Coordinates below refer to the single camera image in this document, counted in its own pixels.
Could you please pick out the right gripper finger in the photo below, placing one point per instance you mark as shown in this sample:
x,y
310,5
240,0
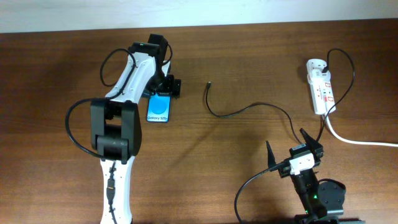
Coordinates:
x,y
315,147
270,157

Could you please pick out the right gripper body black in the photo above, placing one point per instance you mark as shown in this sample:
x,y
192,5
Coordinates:
x,y
286,166

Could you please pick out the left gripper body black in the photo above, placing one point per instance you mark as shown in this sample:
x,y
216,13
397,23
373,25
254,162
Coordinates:
x,y
162,84

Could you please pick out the blue Samsung Galaxy smartphone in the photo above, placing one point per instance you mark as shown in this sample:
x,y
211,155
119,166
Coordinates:
x,y
158,109

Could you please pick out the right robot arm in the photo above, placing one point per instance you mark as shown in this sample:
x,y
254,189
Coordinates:
x,y
322,199

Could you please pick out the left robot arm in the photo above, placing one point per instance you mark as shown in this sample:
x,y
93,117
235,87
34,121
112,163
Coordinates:
x,y
116,132

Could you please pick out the white USB charger plug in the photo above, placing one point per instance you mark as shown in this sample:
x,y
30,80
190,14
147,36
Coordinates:
x,y
315,69

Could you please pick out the white power strip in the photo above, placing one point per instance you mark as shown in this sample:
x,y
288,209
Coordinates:
x,y
321,91

